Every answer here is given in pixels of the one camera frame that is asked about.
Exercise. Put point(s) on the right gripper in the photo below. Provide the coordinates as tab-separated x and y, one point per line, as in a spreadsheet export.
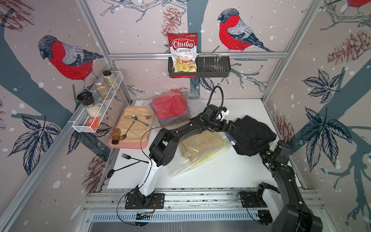
261	150

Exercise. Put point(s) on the brown spoon on tray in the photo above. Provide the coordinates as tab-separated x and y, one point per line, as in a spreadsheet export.
123	137

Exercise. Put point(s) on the spice jar middle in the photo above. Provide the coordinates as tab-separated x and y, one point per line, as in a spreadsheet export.
102	89

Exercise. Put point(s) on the small orange box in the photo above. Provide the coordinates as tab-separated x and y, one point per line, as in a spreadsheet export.
93	123

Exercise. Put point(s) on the yellow green garment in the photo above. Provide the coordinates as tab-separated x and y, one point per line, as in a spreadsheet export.
210	155

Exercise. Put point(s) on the spice jar rear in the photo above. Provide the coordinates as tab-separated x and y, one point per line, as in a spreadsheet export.
110	79

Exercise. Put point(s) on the tan folded garment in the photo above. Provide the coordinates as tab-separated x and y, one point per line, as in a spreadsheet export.
194	146

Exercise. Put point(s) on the black wire basket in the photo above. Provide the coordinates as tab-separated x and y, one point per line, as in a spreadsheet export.
211	67

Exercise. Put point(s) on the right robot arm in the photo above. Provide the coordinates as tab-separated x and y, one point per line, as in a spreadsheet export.
295	215

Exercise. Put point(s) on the metal spoon on tray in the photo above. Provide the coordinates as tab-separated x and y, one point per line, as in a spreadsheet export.
134	117

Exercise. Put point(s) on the amber bottle on tray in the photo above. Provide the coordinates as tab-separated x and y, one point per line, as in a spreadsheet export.
116	136

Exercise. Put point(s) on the black lid spice jar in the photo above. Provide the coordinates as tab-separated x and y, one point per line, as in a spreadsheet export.
87	100

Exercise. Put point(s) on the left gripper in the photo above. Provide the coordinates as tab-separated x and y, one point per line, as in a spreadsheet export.
223	129

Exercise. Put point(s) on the red folded garment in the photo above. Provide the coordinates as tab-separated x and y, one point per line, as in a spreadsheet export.
170	104

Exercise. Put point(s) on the white wire shelf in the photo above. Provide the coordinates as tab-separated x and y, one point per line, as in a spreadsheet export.
79	125

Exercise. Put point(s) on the black plastic spoon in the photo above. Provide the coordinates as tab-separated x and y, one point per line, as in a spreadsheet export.
112	171

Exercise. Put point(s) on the tan cloth on tray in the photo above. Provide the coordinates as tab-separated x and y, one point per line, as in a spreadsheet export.
135	134

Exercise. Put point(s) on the black plastic fork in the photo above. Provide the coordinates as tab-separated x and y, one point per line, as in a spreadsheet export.
128	157

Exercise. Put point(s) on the black trousers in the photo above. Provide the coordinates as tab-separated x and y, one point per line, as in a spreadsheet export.
248	131

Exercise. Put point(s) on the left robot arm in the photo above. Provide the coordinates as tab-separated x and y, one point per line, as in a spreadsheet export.
165	144

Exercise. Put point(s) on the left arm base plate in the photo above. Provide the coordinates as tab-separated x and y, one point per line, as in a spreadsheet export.
153	200

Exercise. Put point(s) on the clear plastic vacuum bag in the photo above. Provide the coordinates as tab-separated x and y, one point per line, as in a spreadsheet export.
195	106

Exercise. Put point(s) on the pink tray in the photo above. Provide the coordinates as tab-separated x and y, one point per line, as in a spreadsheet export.
142	144

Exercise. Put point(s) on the Chuba cassava chips bag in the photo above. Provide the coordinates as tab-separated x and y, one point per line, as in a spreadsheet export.
183	48

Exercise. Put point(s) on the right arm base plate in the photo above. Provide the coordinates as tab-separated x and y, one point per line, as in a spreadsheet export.
250	200

